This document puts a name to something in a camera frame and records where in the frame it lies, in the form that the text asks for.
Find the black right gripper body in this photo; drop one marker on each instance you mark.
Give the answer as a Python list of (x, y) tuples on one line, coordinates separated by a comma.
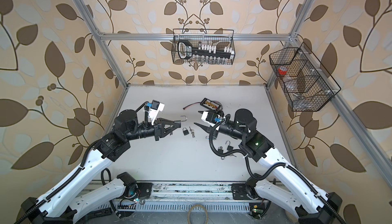
[(229, 130)]

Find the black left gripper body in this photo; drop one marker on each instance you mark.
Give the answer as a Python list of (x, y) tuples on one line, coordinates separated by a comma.
[(156, 129)]

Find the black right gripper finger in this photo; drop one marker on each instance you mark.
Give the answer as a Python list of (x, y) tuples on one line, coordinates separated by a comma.
[(207, 129), (204, 114)]

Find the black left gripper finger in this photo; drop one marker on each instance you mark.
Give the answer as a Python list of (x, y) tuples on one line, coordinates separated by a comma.
[(167, 131), (170, 123)]

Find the black padlock with key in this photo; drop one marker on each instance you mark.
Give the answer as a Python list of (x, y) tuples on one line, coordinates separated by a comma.
[(189, 131)]

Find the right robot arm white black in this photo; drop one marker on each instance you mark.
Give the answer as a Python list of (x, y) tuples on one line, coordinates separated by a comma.
[(276, 178)]

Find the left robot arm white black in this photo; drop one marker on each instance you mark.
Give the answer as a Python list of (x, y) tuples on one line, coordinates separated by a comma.
[(63, 204)]

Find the black charging board yellow connectors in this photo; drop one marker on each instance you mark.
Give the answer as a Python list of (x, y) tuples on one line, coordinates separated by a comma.
[(211, 104)]

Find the black padlock right open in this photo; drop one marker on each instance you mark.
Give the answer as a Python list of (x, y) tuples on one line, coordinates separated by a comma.
[(221, 151)]

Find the black tool set in basket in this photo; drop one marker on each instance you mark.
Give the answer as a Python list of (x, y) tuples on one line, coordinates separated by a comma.
[(187, 51)]

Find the red item in basket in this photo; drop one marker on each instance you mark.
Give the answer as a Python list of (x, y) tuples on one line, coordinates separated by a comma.
[(282, 71)]

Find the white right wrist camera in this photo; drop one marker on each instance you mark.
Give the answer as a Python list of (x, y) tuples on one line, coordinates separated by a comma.
[(216, 116)]

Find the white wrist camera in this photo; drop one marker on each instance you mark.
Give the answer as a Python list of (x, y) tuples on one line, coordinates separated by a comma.
[(216, 116), (153, 108)]

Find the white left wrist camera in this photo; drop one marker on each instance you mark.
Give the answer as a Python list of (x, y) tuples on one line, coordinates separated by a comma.
[(153, 108)]

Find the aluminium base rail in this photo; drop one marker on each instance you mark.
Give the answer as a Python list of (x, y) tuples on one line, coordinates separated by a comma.
[(177, 196)]

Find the back wire basket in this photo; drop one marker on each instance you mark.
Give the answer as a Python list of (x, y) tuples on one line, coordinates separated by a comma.
[(220, 37)]

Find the wire basket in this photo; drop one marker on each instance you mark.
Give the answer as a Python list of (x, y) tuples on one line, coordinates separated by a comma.
[(308, 85), (220, 37)]

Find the right wire basket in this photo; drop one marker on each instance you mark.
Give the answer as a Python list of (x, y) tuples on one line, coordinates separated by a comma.
[(308, 85)]

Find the aluminium frame post left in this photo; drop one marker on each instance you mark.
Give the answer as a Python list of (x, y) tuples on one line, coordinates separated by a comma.
[(92, 27)]

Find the aluminium frame post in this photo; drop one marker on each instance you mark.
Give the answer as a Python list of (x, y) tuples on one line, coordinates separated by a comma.
[(291, 38), (92, 27)]

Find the aluminium frame post right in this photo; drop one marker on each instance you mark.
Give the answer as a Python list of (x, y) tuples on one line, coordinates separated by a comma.
[(291, 38)]

